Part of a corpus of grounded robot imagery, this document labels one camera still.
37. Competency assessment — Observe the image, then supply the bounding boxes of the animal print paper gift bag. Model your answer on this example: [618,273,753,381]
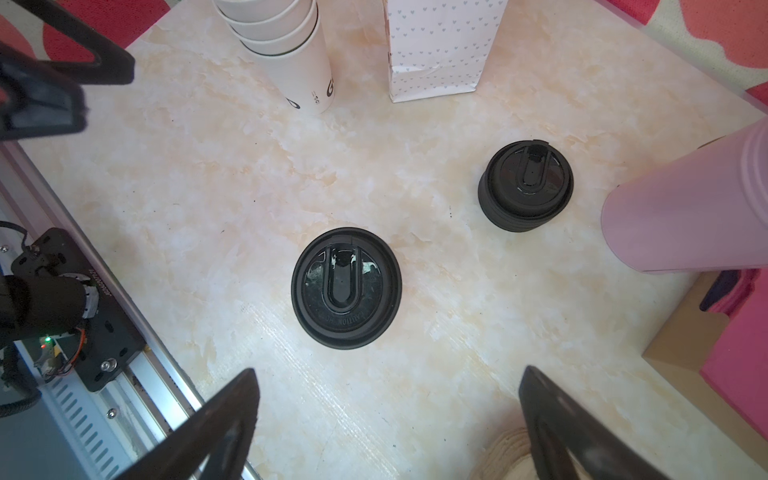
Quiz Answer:
[383,0,508,103]

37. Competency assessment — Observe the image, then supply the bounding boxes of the black coffee cup lid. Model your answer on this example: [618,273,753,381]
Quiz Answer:
[291,227,403,350]

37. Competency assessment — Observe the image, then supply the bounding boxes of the stack of pulp cup carriers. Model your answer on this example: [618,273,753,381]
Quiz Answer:
[469,427,539,480]

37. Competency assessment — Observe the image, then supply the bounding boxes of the cardboard napkin tray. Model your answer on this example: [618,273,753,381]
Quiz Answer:
[643,272,767,468]

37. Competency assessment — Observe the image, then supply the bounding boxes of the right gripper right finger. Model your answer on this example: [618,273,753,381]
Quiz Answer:
[518,365,666,479]

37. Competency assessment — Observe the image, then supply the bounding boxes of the pink pen holder cup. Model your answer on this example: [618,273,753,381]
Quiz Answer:
[601,119,767,272]

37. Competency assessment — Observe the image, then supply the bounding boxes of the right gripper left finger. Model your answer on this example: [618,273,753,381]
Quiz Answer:
[119,368,260,479]

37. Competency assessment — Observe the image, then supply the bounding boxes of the pink napkin stack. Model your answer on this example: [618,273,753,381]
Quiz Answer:
[699,269,767,437]

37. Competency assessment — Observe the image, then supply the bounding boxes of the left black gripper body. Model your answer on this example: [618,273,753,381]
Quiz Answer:
[1,44,87,141]

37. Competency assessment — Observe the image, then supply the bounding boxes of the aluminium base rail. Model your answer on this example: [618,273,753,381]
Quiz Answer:
[0,140,265,480]

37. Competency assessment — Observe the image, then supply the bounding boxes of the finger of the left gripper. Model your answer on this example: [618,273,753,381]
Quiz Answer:
[8,0,136,86]

